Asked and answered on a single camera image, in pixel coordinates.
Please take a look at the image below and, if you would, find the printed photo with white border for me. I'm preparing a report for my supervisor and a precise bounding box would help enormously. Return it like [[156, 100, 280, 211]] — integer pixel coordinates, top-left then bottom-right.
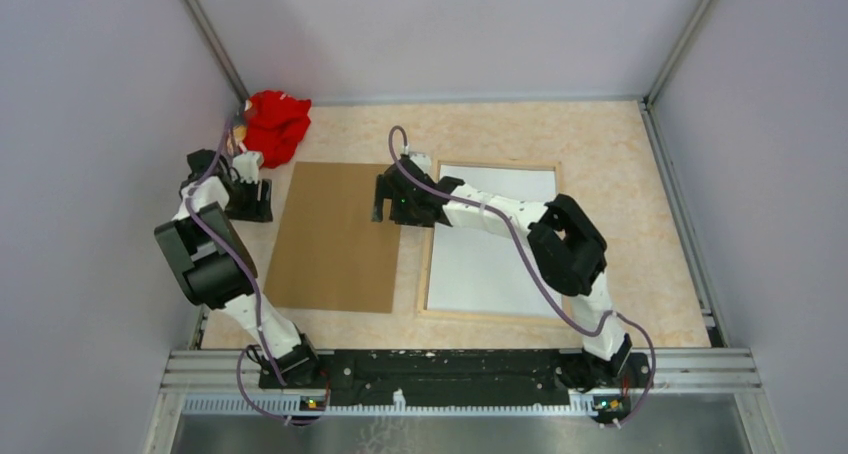
[[425, 164, 564, 320]]

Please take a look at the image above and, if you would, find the brown cardboard backing board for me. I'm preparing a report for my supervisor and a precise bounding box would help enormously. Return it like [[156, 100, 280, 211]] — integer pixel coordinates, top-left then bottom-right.
[[264, 162, 401, 314]]

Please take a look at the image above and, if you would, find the light wooden picture frame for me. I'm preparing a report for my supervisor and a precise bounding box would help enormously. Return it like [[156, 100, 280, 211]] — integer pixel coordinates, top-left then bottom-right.
[[415, 159, 571, 328]]

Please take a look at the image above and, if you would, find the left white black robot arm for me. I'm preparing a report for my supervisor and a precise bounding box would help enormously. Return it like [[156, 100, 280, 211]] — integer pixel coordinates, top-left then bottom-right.
[[154, 150, 321, 388]]

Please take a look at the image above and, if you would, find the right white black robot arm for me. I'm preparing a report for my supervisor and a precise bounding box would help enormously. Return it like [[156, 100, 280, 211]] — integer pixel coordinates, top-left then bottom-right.
[[372, 155, 630, 386]]

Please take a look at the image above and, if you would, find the red cloth doll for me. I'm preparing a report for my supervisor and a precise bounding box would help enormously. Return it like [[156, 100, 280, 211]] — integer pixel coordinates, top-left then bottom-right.
[[227, 90, 312, 169]]

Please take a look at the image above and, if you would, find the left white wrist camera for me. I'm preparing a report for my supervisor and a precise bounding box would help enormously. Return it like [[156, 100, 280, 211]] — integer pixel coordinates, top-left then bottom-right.
[[231, 151, 264, 184]]

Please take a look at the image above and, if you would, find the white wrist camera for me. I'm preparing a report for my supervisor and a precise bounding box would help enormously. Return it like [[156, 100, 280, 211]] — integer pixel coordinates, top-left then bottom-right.
[[231, 151, 264, 184], [408, 152, 433, 174]]

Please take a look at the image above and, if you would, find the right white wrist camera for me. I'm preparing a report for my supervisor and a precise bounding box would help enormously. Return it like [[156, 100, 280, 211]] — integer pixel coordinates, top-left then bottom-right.
[[408, 152, 433, 174]]

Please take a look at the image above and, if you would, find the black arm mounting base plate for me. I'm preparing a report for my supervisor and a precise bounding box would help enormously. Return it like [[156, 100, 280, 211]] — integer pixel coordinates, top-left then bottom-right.
[[248, 349, 651, 408]]

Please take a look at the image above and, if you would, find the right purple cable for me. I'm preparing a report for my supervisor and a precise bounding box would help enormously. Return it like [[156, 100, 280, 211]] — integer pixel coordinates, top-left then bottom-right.
[[387, 125, 658, 428]]

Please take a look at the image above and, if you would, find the aluminium front rail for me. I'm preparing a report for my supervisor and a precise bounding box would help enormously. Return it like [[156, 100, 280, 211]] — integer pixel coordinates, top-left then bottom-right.
[[145, 348, 785, 453]]

